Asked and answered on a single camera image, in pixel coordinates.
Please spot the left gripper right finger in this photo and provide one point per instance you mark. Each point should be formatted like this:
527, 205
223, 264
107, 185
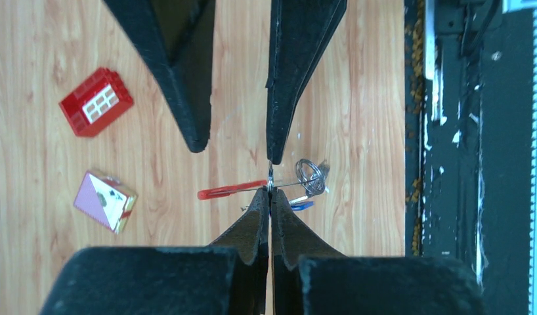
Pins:
312, 277

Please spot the playing card box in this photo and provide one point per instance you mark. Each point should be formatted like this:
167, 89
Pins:
106, 200

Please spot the red window brick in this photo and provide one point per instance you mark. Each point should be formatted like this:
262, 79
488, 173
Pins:
96, 103

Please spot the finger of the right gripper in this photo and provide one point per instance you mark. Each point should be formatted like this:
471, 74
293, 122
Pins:
175, 41
300, 31

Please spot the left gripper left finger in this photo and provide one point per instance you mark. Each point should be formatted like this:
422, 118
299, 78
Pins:
228, 276

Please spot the blue tag key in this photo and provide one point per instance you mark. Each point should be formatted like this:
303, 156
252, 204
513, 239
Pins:
301, 203

